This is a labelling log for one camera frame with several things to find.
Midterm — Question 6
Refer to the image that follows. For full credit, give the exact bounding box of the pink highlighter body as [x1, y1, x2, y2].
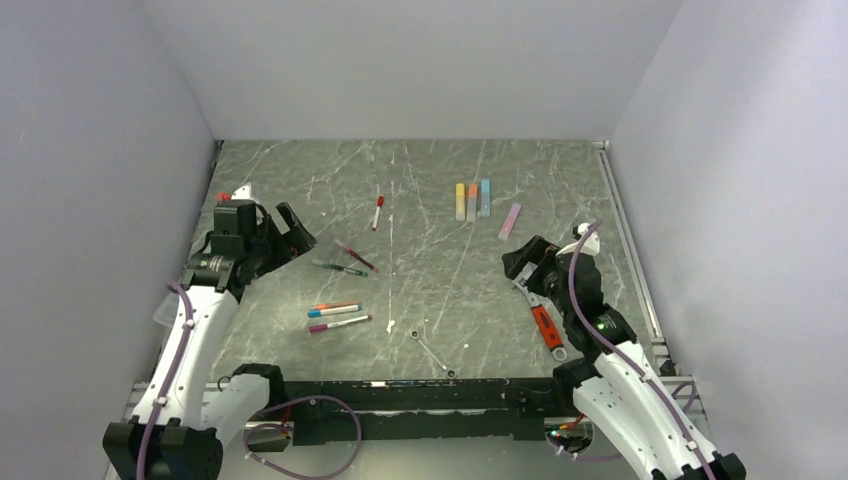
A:
[498, 203, 522, 241]

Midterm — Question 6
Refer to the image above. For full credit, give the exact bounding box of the orange highlighter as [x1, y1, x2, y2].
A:
[465, 183, 479, 222]

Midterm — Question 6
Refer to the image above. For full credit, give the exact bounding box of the blue highlighter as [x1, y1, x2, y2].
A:
[480, 178, 491, 218]

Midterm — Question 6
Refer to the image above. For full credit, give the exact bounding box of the yellow highlighter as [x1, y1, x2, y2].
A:
[455, 182, 466, 221]

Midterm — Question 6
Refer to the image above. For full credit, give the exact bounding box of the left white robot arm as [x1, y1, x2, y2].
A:
[102, 198, 316, 479]

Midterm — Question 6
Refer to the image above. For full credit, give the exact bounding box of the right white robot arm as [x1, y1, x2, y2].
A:
[501, 224, 747, 479]

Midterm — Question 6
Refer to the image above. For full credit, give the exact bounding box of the green marker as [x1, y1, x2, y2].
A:
[311, 259, 369, 277]

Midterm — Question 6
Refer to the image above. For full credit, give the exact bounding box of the dark red marker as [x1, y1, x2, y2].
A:
[334, 239, 380, 273]

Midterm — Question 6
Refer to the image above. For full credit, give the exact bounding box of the blue capped white marker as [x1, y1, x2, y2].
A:
[307, 306, 363, 318]

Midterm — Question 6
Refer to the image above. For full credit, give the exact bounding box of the orange marker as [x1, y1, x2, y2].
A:
[309, 301, 362, 311]

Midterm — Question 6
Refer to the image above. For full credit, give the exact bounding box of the magenta capped white marker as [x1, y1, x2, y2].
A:
[308, 315, 372, 334]

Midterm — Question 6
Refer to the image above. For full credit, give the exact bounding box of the red capped white marker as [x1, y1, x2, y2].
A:
[371, 195, 384, 231]

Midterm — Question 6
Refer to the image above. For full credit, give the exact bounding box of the clear plastic parts box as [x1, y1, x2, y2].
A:
[153, 292, 180, 328]

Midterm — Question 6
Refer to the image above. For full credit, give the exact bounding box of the silver ratchet wrench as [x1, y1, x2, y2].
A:
[410, 330, 457, 380]

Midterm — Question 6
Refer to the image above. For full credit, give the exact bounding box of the aluminium side rail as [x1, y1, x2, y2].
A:
[592, 140, 678, 376]

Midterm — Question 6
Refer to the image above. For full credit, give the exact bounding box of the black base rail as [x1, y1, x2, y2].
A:
[248, 377, 579, 446]

